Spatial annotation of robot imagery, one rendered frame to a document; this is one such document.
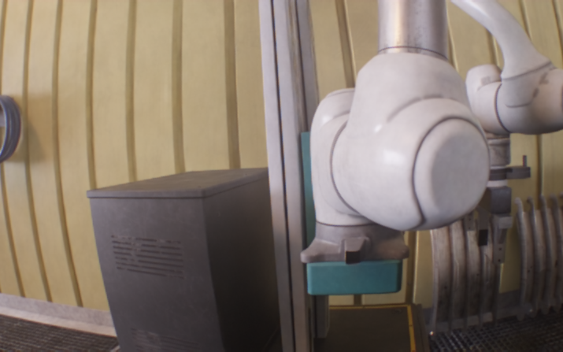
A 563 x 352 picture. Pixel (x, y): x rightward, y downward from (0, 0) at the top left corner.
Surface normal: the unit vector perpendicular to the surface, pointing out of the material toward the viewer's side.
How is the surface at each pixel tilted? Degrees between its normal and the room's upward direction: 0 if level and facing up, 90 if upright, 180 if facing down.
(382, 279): 90
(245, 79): 90
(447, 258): 72
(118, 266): 90
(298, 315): 90
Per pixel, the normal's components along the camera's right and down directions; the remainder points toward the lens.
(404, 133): -0.69, -0.30
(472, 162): 0.13, 0.16
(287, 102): -0.26, 0.08
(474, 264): -0.08, -0.18
